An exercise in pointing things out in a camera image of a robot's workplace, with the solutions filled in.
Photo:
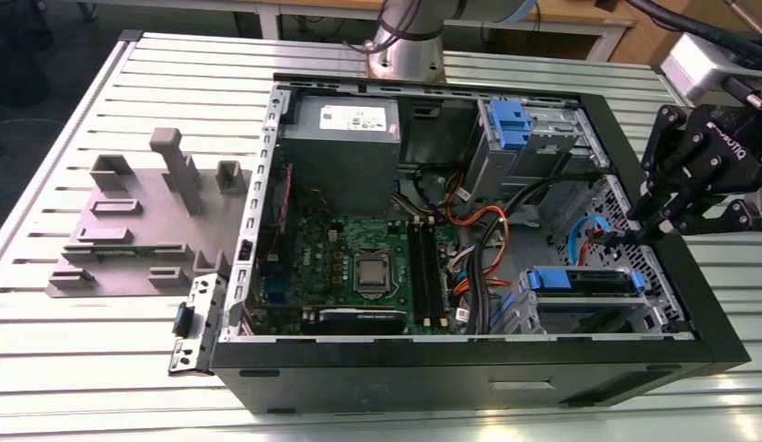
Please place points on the metal optical drive cage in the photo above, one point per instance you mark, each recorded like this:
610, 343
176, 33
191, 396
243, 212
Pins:
528, 161

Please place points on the silver CPU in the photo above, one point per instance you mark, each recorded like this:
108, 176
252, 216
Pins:
370, 271

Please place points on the grey power supply unit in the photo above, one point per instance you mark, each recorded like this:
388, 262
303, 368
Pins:
338, 170

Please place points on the metal disk bay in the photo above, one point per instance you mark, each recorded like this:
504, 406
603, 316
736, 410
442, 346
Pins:
595, 301

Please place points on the green motherboard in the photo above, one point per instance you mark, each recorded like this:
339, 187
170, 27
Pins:
380, 235

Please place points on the light wooden desk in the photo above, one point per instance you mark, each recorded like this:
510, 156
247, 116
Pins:
590, 27

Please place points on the black graphics card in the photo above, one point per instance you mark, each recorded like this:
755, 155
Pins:
356, 321

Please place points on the grey plastic parts rack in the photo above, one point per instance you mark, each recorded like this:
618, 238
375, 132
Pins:
147, 230

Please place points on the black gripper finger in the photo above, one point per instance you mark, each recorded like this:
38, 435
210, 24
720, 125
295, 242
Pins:
666, 147
706, 214

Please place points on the blue plastic drive latch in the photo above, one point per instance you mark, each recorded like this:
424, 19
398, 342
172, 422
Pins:
510, 124

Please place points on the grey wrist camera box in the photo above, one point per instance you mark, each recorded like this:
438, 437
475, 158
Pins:
694, 64

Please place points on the black open PC case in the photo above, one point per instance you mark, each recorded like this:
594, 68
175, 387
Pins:
418, 373

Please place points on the blue expansion slot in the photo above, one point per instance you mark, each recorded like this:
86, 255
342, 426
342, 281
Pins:
278, 291

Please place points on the blue rear port plug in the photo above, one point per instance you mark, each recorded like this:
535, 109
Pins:
184, 319

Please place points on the black RAM slot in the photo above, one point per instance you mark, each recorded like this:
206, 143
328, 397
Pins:
419, 271
434, 271

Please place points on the white metal desk frame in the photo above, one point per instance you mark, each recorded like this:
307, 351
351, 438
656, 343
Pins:
266, 25

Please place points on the hard disk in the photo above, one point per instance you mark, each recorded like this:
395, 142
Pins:
547, 279

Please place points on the green RAM stick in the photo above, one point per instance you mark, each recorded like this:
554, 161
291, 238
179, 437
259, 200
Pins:
118, 252

